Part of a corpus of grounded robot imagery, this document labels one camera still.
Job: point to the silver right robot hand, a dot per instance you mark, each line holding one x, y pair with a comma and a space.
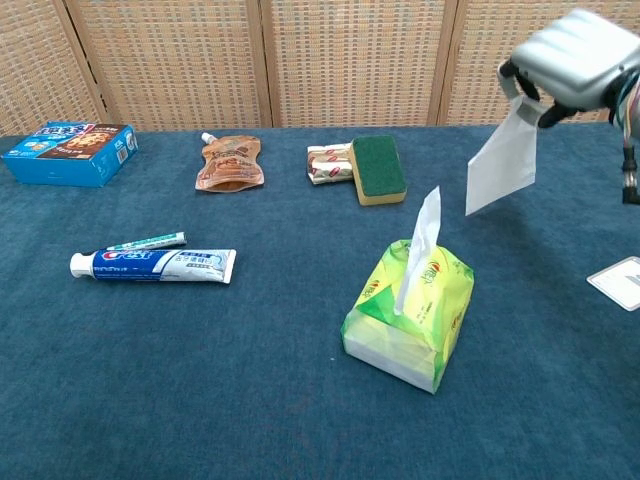
575, 55

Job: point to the white tissue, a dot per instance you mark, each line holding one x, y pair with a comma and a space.
500, 165
424, 235

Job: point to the green plastic tissue pack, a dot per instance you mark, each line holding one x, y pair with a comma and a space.
385, 347

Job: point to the woven folding screen panel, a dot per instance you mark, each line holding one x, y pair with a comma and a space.
480, 40
35, 65
175, 60
355, 60

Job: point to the green and yellow sponge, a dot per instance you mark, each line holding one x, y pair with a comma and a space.
379, 167

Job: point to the white card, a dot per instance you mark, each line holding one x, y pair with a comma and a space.
617, 282

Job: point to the cream wrapped snack pack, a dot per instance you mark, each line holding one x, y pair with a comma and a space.
327, 165

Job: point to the orange spout pouch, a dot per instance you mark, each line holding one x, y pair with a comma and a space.
230, 162

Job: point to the blue table cloth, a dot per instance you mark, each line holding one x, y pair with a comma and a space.
250, 375

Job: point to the small green white tube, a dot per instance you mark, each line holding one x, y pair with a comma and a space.
150, 242

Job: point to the blue white Crest toothpaste tube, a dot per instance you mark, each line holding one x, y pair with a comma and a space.
160, 264

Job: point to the blue cookie box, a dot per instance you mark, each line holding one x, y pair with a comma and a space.
55, 167

